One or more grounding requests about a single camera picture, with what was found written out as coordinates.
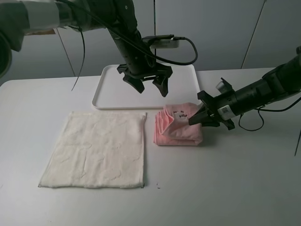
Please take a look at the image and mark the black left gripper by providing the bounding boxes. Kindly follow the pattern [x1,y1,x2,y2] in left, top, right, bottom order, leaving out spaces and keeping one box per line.
[117,62,173,97]

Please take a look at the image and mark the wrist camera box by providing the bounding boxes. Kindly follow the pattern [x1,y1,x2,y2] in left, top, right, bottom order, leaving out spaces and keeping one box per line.
[216,80,232,93]
[142,34,179,49]

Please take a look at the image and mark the white plastic tray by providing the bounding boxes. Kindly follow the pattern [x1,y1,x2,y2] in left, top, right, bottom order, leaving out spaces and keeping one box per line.
[92,64,201,110]

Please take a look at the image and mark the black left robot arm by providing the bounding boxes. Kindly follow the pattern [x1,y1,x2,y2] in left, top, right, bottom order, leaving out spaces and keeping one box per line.
[0,0,173,97]

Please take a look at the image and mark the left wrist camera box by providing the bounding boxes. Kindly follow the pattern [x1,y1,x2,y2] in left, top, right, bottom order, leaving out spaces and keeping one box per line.
[142,34,179,49]

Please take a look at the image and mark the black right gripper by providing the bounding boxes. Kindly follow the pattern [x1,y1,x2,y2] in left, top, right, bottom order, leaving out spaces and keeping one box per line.
[189,78,235,130]

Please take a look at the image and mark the white towel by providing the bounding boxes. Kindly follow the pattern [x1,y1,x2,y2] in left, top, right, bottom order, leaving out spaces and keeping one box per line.
[39,111,147,188]

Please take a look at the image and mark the pink towel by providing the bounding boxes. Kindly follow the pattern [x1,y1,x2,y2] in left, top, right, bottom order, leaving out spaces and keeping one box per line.
[153,103,203,146]

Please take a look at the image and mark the black zip tie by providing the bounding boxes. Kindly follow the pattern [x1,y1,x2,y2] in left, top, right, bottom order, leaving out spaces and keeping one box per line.
[71,28,85,91]

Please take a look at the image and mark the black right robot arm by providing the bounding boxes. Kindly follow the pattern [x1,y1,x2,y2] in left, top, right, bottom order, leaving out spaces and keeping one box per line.
[189,47,301,130]

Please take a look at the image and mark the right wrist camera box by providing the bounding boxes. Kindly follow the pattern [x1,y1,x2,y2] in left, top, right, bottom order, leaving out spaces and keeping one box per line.
[216,80,232,93]

